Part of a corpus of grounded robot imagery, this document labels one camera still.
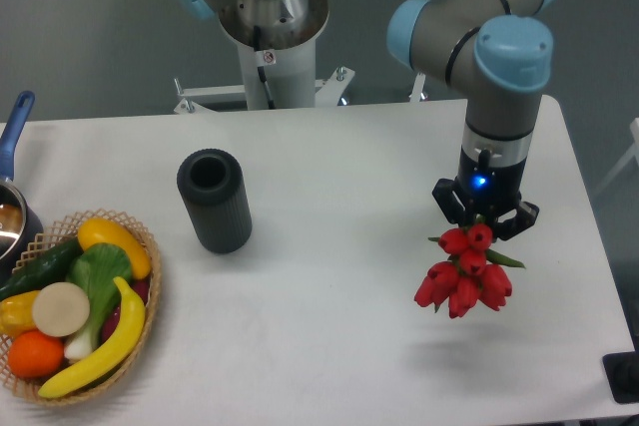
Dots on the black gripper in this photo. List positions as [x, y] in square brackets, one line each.
[489, 192]

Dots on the red tulip bouquet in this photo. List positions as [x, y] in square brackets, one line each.
[473, 272]

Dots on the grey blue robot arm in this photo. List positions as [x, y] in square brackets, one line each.
[494, 52]

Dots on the dark grey ribbed vase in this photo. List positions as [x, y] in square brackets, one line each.
[211, 184]

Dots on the black device at edge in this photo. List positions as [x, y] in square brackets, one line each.
[621, 371]

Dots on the dark red vegetable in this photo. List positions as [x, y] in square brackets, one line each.
[142, 288]

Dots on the yellow banana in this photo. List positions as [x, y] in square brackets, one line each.
[107, 356]

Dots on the green bok choy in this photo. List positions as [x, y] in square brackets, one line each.
[94, 272]

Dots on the woven wicker basket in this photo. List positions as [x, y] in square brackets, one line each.
[58, 232]

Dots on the beige round disc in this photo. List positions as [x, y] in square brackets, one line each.
[60, 309]

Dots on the dark green cucumber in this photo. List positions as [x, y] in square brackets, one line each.
[49, 267]

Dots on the orange fruit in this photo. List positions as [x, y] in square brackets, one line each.
[34, 354]

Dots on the yellow bell pepper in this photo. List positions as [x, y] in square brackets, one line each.
[16, 313]

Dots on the white frame at right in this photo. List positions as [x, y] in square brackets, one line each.
[631, 155]

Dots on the blue handled saucepan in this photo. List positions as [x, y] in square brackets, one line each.
[19, 224]

